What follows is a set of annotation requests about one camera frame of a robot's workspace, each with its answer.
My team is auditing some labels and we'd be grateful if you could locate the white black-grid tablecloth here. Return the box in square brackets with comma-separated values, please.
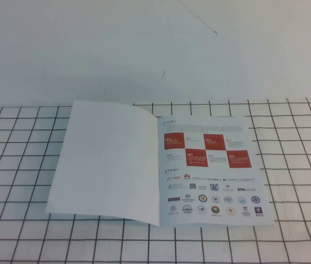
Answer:
[0, 96, 311, 264]

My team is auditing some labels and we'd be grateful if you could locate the white brochure book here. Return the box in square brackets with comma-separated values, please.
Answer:
[45, 100, 275, 228]

